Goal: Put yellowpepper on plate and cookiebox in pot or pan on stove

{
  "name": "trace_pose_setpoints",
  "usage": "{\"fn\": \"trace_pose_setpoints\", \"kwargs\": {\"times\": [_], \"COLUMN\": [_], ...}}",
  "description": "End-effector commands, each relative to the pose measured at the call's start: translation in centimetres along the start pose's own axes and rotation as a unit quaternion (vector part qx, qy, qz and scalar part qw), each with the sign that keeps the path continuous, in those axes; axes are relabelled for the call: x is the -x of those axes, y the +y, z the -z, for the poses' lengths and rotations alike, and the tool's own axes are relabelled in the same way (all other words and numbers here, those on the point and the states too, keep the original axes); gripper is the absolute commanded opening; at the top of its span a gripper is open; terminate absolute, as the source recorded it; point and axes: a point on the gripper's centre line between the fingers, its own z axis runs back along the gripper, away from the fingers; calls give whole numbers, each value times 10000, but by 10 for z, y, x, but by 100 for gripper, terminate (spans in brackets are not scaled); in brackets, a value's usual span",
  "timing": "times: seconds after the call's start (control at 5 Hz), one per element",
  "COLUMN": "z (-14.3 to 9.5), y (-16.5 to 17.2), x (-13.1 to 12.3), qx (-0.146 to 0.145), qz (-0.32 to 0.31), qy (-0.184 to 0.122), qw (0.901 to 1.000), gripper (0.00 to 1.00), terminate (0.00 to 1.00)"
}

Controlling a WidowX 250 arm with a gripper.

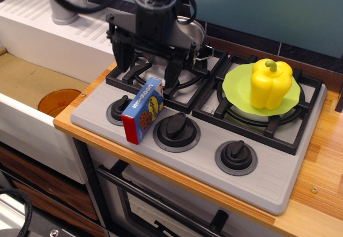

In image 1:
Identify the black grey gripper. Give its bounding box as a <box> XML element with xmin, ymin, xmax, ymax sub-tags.
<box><xmin>106</xmin><ymin>6</ymin><xmax>200</xmax><ymax>89</ymax></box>

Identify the blue cookie box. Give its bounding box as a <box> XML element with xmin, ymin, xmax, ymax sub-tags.
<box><xmin>121</xmin><ymin>77</ymin><xmax>164</xmax><ymax>145</ymax></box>

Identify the yellow toy bell pepper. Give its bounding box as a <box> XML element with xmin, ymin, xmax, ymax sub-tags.
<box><xmin>250</xmin><ymin>58</ymin><xmax>293</xmax><ymax>110</ymax></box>

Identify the stainless steel pot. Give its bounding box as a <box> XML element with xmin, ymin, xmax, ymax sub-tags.
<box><xmin>135</xmin><ymin>14</ymin><xmax>214</xmax><ymax>68</ymax></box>

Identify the black left stove knob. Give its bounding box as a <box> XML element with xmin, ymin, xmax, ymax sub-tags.
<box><xmin>106</xmin><ymin>95</ymin><xmax>132</xmax><ymax>126</ymax></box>

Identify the black stove knob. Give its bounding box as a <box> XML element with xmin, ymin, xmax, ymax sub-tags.
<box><xmin>106</xmin><ymin>95</ymin><xmax>132</xmax><ymax>126</ymax></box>
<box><xmin>215</xmin><ymin>140</ymin><xmax>258</xmax><ymax>176</ymax></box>
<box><xmin>153</xmin><ymin>112</ymin><xmax>201</xmax><ymax>153</ymax></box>

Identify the black middle stove knob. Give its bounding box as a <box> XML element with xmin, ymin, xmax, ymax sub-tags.
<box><xmin>153</xmin><ymin>112</ymin><xmax>201</xmax><ymax>153</ymax></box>

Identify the lime green plate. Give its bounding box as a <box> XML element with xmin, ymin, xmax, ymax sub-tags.
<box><xmin>222</xmin><ymin>63</ymin><xmax>301</xmax><ymax>116</ymax></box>

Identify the grey toy stove top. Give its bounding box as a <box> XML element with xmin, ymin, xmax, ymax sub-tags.
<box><xmin>70</xmin><ymin>46</ymin><xmax>328</xmax><ymax>216</ymax></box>

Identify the black right stove knob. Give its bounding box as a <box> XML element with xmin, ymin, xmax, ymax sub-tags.
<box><xmin>215</xmin><ymin>140</ymin><xmax>258</xmax><ymax>176</ymax></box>

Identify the black left burner grate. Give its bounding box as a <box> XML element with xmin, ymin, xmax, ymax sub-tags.
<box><xmin>105</xmin><ymin>46</ymin><xmax>223</xmax><ymax>115</ymax></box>

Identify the black burner grate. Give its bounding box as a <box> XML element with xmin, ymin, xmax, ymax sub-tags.
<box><xmin>105</xmin><ymin>46</ymin><xmax>223</xmax><ymax>115</ymax></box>
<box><xmin>192</xmin><ymin>55</ymin><xmax>327</xmax><ymax>155</ymax></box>

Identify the grey toy faucet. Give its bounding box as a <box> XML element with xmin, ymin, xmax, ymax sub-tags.
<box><xmin>49</xmin><ymin>0</ymin><xmax>87</xmax><ymax>25</ymax></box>

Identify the white toy sink unit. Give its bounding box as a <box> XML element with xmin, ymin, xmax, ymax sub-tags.
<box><xmin>1</xmin><ymin>0</ymin><xmax>115</xmax><ymax>184</ymax></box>

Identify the orange sink drain disc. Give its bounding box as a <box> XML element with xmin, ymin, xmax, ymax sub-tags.
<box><xmin>38</xmin><ymin>89</ymin><xmax>81</xmax><ymax>117</ymax></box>

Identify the black right burner grate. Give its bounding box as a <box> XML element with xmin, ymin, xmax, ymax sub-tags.
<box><xmin>192</xmin><ymin>55</ymin><xmax>327</xmax><ymax>155</ymax></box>

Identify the oven door with window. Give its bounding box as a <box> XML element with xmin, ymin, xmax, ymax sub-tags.
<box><xmin>87</xmin><ymin>146</ymin><xmax>277</xmax><ymax>236</ymax></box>

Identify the wooden drawer front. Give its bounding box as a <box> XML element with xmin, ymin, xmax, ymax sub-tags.
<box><xmin>1</xmin><ymin>143</ymin><xmax>107</xmax><ymax>236</ymax></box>

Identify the black oven door handle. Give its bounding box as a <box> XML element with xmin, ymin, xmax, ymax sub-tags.
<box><xmin>96</xmin><ymin>160</ymin><xmax>228</xmax><ymax>236</ymax></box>

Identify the black cable bottom left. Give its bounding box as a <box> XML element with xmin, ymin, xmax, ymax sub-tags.
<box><xmin>0</xmin><ymin>187</ymin><xmax>33</xmax><ymax>237</ymax></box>

